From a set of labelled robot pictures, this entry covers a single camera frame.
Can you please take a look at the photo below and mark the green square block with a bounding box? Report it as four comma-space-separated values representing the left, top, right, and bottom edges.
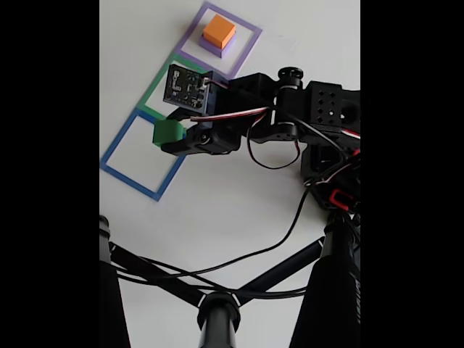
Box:
151, 118, 188, 148

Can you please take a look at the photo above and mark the green tape square outline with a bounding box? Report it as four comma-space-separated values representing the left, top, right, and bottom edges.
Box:
139, 52, 230, 141

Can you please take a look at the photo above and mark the purple square block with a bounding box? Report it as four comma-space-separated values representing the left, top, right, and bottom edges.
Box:
198, 31, 239, 58

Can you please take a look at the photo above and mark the blue tape square outline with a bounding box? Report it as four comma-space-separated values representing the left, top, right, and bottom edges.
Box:
99, 107, 193, 202

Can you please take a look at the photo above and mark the purple tape square outline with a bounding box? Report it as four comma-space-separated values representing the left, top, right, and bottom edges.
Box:
173, 1, 263, 80

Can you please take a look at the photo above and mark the orange square block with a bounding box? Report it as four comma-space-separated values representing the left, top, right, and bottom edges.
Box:
202, 13, 237, 49

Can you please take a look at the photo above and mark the red clamp piece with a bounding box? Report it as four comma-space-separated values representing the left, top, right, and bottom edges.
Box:
328, 188, 355, 208

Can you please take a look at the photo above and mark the black tripod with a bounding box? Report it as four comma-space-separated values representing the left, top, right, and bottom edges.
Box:
99, 214, 361, 348

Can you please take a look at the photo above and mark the red white black servo cable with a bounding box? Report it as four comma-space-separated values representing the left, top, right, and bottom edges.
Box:
190, 78, 302, 170

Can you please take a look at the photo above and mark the camera circuit board blue mount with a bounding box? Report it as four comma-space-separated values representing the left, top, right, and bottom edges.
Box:
162, 64, 220, 114

